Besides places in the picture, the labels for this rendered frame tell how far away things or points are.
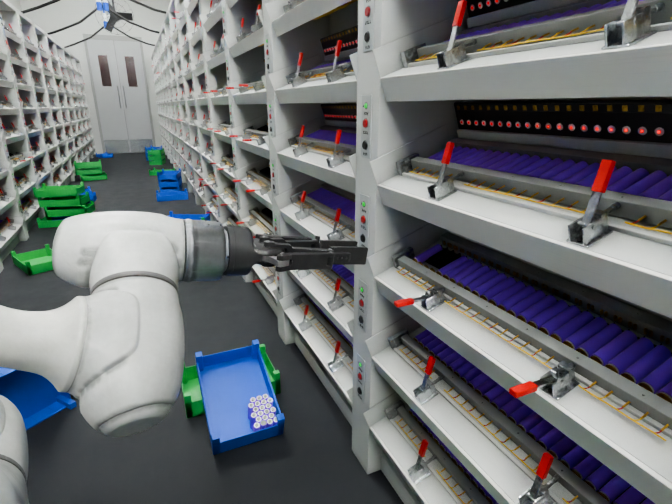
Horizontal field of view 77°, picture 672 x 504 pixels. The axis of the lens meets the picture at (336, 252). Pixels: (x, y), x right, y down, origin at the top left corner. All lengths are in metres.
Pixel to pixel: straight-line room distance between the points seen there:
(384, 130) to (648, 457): 0.64
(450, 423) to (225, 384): 0.80
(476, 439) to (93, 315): 0.63
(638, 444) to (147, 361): 0.53
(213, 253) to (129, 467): 0.87
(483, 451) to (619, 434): 0.28
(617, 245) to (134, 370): 0.52
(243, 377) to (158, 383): 0.97
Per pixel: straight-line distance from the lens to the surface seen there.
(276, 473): 1.26
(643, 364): 0.65
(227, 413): 1.39
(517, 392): 0.58
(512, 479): 0.79
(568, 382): 0.63
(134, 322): 0.51
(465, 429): 0.85
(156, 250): 0.58
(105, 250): 0.59
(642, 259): 0.52
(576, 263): 0.55
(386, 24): 0.88
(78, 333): 0.50
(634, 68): 0.52
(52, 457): 1.51
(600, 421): 0.61
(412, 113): 0.91
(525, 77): 0.60
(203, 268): 0.62
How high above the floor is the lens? 0.91
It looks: 19 degrees down
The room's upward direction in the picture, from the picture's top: straight up
